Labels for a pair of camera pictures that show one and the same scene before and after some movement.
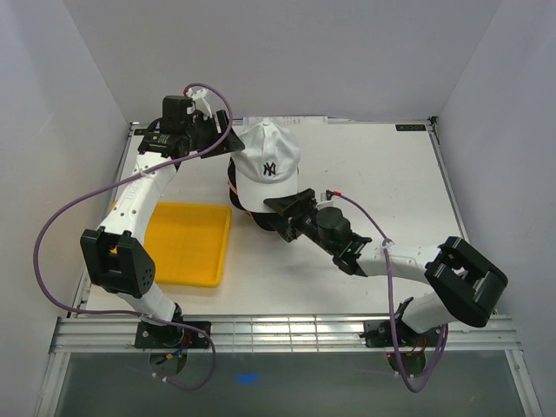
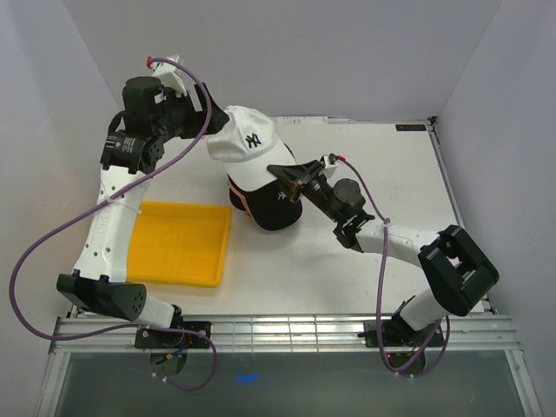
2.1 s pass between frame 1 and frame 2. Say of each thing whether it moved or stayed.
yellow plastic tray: stayed
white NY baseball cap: moved
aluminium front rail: stayed
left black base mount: stayed
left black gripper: moved
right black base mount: stayed
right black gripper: moved
